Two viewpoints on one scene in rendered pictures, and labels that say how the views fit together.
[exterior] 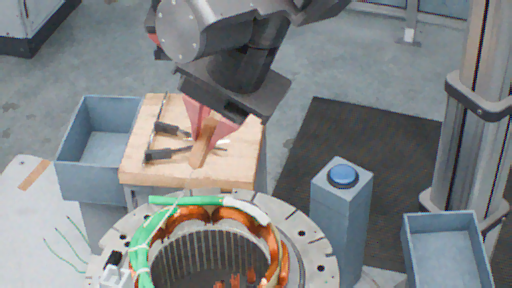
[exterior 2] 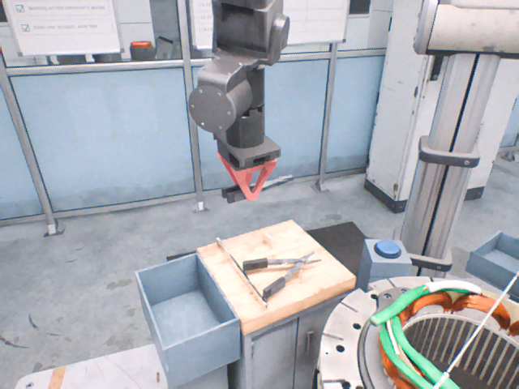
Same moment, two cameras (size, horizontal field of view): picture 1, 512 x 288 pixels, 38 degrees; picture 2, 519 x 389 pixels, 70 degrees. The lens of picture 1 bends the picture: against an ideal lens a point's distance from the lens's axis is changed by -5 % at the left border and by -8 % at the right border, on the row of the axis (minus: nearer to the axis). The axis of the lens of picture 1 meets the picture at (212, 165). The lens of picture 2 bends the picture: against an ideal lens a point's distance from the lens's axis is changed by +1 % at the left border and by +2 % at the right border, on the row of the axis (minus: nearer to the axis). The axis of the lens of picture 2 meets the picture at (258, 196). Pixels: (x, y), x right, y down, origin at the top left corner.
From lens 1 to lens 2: 0.78 m
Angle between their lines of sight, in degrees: 35
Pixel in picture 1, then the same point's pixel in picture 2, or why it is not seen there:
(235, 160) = (323, 267)
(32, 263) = not seen: outside the picture
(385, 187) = not seen: hidden behind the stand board
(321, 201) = (381, 275)
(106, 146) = (171, 314)
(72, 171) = (186, 349)
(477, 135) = (460, 182)
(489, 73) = (470, 130)
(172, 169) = (287, 297)
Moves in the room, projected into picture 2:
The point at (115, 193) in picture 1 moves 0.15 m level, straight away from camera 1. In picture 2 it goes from (231, 350) to (165, 301)
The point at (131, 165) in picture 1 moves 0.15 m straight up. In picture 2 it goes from (249, 310) to (247, 223)
